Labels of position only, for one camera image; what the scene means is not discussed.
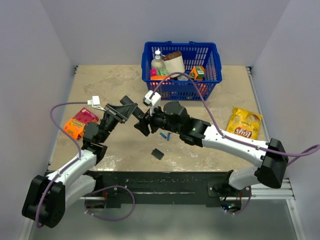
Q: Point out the black remote control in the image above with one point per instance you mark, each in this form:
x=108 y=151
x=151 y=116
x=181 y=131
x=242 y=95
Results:
x=136 y=111

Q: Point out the pink small box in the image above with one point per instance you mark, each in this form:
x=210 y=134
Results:
x=153 y=72

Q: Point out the green small packet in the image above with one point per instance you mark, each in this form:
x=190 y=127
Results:
x=162 y=72

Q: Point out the white pump bottle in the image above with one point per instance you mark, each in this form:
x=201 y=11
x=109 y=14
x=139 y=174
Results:
x=157 y=62

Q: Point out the black remote battery cover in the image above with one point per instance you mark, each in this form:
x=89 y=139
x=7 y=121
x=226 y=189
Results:
x=157 y=154

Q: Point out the yellow Lays chips bag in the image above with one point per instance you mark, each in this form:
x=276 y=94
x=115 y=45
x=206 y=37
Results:
x=244 y=123

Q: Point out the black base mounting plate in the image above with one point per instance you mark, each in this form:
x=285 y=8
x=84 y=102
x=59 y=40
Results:
x=115 y=188

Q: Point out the orange green juice carton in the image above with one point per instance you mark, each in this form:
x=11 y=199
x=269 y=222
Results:
x=197 y=73

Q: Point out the white brown paper bag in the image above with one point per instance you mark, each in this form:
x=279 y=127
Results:
x=174 y=63

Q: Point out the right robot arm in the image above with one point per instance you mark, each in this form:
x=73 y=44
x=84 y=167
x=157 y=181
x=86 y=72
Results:
x=267 y=158

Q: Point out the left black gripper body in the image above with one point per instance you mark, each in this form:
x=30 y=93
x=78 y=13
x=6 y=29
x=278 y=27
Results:
x=108 y=123

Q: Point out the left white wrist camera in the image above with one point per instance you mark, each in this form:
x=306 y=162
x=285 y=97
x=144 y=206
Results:
x=94 y=102

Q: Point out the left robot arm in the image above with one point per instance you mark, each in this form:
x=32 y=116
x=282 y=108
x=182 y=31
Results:
x=49 y=196

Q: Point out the orange flat box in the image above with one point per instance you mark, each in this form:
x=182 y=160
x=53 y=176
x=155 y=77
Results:
x=159 y=77

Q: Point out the metal tin can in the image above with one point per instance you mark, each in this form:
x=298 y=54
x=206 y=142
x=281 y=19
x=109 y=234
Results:
x=183 y=77

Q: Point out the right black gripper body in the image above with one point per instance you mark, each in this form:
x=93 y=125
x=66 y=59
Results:
x=159 y=120

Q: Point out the orange pink candy box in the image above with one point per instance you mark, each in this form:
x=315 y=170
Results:
x=75 y=126

